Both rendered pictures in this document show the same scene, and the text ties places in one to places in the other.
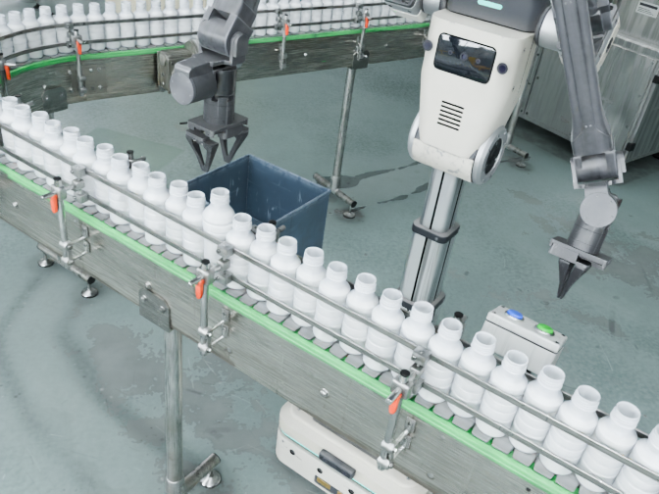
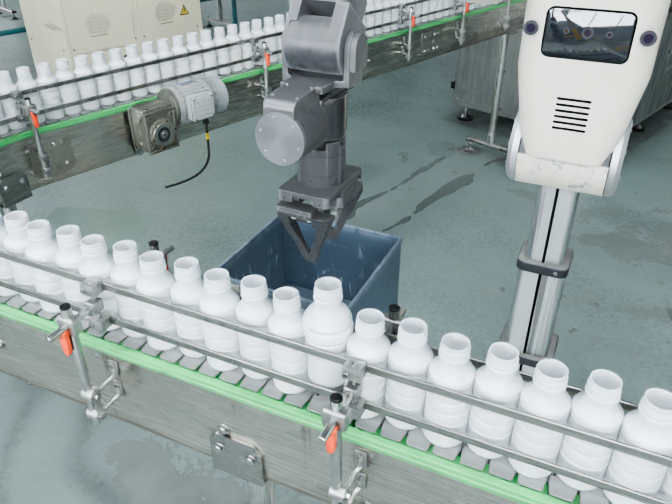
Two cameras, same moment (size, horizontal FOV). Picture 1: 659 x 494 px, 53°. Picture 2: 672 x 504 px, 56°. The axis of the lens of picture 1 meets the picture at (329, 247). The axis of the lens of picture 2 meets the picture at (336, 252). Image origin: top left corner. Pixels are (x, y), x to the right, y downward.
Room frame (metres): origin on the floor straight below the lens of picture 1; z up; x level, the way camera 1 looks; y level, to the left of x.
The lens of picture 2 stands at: (0.47, 0.29, 1.68)
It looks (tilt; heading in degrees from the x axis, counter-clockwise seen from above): 32 degrees down; 355
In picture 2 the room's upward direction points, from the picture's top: straight up
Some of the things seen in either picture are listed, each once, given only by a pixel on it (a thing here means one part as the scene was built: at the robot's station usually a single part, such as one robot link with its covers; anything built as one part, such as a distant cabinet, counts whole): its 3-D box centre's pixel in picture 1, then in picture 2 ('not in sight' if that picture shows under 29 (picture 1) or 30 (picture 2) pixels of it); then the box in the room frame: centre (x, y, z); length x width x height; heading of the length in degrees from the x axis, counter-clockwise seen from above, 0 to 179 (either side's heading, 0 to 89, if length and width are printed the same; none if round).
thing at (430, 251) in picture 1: (422, 280); (531, 325); (1.61, -0.29, 0.74); 0.11 x 0.11 x 0.40; 60
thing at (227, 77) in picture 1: (218, 78); (319, 114); (1.15, 0.24, 1.44); 0.07 x 0.06 x 0.07; 150
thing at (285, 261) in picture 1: (283, 275); (449, 389); (1.06, 0.08, 1.08); 0.06 x 0.06 x 0.17
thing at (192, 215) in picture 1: (196, 228); (289, 340); (1.19, 0.29, 1.08); 0.06 x 0.06 x 0.17
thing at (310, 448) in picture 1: (391, 401); not in sight; (1.60, -0.28, 0.24); 0.68 x 0.53 x 0.41; 150
